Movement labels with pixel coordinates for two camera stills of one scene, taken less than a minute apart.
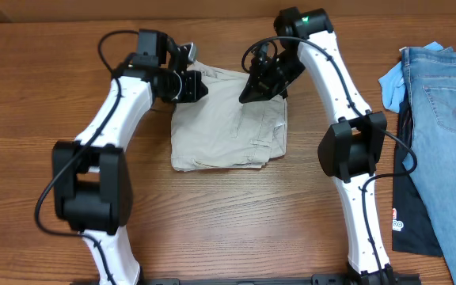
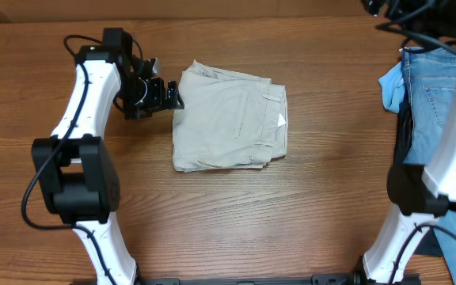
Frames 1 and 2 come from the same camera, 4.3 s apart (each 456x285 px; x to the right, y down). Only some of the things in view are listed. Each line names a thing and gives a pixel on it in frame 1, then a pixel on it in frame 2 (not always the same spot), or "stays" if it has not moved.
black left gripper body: (180, 86) -> (139, 95)
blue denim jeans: (444, 100) stays
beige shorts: (218, 131) stays
